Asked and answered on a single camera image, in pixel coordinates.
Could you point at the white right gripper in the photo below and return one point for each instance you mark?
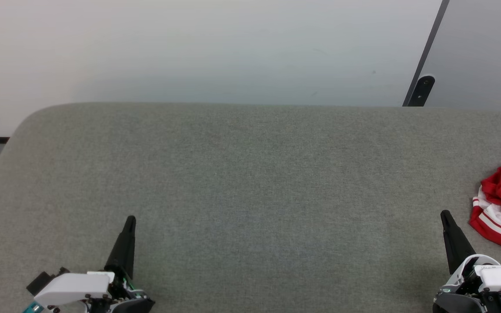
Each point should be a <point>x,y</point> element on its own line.
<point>494,282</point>

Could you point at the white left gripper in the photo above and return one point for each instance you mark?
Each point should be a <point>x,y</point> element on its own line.
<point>76,287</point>

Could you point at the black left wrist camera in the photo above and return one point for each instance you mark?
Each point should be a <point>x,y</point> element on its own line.
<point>39,280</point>

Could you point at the black wall bracket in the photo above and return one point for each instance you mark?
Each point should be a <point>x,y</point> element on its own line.
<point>421,90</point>

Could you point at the dark wall joint strip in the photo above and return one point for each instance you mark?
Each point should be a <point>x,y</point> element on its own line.
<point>433,34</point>

